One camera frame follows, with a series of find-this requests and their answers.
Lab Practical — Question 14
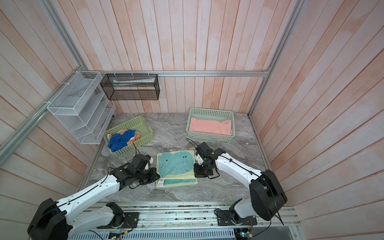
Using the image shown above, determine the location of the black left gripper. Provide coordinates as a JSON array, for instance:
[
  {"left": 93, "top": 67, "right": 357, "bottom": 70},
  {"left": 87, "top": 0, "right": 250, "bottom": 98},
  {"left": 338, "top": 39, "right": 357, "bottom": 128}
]
[{"left": 134, "top": 167, "right": 161, "bottom": 185}]

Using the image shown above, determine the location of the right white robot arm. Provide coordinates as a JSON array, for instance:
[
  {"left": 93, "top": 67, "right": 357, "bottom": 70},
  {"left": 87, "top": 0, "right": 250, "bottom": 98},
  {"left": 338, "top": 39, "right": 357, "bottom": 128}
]
[{"left": 194, "top": 149, "right": 288, "bottom": 224}]

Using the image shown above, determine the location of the light green towel basket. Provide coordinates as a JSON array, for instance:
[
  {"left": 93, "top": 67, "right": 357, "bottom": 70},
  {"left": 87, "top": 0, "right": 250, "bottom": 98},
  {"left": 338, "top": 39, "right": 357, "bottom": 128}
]
[{"left": 103, "top": 116, "right": 153, "bottom": 158}]

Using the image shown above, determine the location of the black wire mesh basket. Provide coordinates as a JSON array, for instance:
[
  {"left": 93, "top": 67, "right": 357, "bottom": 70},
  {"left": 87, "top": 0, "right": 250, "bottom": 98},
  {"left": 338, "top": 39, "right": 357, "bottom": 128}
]
[{"left": 101, "top": 73, "right": 160, "bottom": 101}]

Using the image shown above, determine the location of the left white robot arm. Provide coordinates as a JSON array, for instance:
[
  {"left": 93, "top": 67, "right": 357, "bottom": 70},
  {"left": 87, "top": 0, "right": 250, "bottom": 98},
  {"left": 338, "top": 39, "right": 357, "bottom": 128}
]
[{"left": 27, "top": 167, "right": 160, "bottom": 240}]

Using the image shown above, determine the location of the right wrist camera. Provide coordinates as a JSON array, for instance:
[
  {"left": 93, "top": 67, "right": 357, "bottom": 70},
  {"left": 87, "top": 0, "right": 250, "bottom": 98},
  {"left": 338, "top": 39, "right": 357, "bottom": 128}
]
[{"left": 195, "top": 142, "right": 213, "bottom": 165}]

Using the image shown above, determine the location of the orange patterned towel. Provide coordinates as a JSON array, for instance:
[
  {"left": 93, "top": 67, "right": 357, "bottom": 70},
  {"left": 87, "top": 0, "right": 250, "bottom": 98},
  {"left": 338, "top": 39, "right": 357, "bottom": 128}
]
[{"left": 117, "top": 129, "right": 141, "bottom": 145}]

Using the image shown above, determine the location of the pale yellow teal towel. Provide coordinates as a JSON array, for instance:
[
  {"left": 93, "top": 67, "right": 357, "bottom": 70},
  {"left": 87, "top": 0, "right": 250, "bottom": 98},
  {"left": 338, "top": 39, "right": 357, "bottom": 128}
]
[{"left": 156, "top": 150, "right": 198, "bottom": 188}]

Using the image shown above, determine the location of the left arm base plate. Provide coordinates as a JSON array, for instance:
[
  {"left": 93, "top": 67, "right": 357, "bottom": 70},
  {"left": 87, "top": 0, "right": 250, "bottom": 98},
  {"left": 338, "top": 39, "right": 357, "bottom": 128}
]
[{"left": 97, "top": 212, "right": 140, "bottom": 229}]

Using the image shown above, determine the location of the mint green empty basket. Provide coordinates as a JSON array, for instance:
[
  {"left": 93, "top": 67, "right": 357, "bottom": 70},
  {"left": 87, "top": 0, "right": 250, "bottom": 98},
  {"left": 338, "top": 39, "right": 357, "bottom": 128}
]
[{"left": 186, "top": 108, "right": 236, "bottom": 142}]

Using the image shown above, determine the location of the pink towel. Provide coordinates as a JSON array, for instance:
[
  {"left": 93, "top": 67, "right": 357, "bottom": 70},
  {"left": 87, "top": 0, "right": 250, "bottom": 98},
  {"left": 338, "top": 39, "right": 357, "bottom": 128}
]
[{"left": 189, "top": 118, "right": 233, "bottom": 136}]

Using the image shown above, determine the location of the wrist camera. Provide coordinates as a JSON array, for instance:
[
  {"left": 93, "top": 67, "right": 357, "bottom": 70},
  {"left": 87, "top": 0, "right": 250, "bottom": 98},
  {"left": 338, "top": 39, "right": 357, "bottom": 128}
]
[
  {"left": 195, "top": 142, "right": 213, "bottom": 165},
  {"left": 127, "top": 154, "right": 154, "bottom": 172}
]

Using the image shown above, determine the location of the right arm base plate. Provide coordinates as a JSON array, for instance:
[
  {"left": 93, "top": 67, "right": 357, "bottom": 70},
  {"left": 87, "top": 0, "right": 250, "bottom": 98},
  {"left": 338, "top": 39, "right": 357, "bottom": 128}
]
[{"left": 214, "top": 209, "right": 258, "bottom": 227}]

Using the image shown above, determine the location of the blue towel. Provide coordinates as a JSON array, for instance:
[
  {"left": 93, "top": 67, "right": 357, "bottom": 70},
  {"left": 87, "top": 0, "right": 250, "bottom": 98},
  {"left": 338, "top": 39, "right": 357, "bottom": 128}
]
[{"left": 108, "top": 130, "right": 136, "bottom": 153}]

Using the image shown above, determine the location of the aluminium front rail frame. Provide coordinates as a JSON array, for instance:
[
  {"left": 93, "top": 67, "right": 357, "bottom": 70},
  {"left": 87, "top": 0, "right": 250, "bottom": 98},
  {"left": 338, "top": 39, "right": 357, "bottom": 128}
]
[{"left": 50, "top": 200, "right": 301, "bottom": 240}]

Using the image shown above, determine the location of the white wire mesh shelf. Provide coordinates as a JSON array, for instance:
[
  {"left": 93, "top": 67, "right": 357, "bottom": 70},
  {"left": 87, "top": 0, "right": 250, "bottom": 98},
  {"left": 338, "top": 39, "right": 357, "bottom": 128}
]
[{"left": 48, "top": 71, "right": 116, "bottom": 145}]

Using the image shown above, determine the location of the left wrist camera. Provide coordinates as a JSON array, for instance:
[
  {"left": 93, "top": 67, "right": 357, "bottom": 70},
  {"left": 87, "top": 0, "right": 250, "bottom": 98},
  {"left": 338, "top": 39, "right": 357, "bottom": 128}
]
[{"left": 127, "top": 154, "right": 154, "bottom": 172}]

